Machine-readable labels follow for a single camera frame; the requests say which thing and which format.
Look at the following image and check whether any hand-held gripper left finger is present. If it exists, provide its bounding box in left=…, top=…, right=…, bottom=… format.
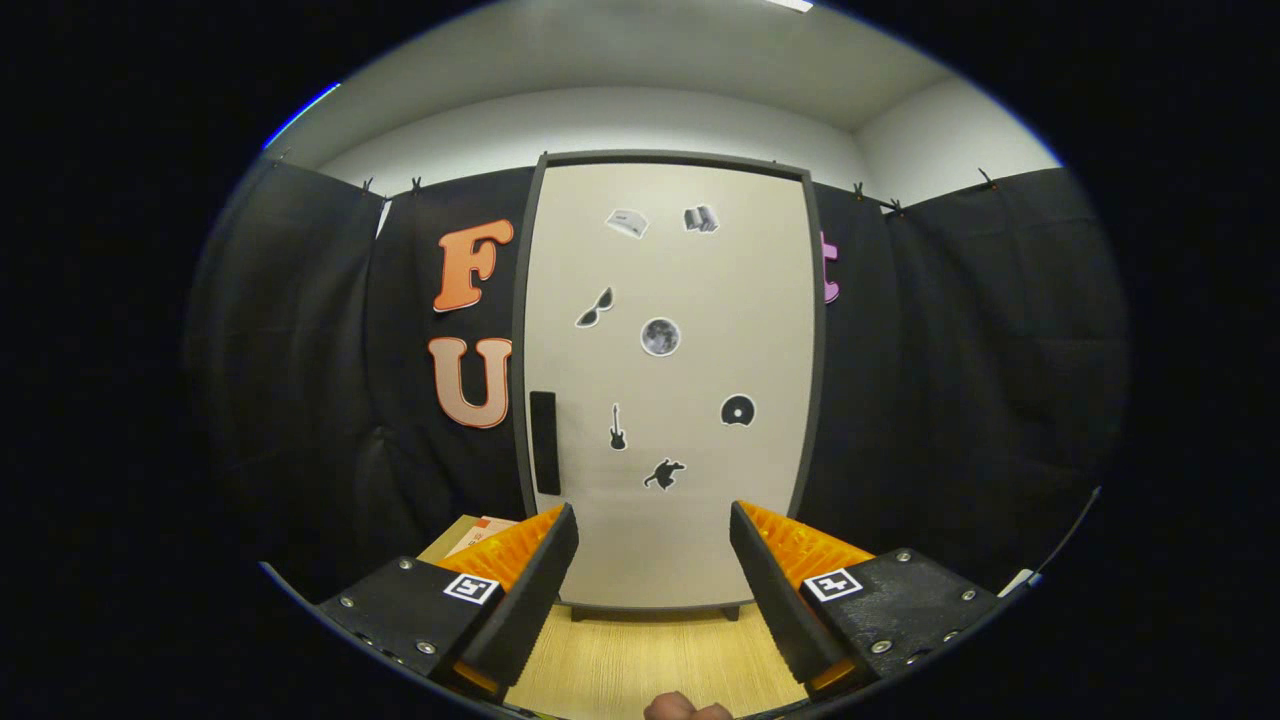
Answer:
left=315, top=503, right=581, bottom=701

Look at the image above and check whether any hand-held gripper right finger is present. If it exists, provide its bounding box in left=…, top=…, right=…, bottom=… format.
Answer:
left=730, top=500, right=1004, bottom=699

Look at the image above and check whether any black door handle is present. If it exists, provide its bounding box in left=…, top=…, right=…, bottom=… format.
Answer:
left=529, top=391, right=562, bottom=497

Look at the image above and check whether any dark grey shoe cabinet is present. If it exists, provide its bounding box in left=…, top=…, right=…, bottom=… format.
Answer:
left=510, top=150, right=829, bottom=623

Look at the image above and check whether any pink cover book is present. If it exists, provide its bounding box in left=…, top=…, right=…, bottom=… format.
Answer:
left=445, top=515, right=521, bottom=561

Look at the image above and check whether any black backdrop cloth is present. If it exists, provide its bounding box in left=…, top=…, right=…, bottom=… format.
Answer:
left=185, top=155, right=1131, bottom=601

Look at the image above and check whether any row of black cloth clips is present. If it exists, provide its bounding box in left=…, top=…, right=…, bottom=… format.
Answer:
left=275, top=150, right=999, bottom=216

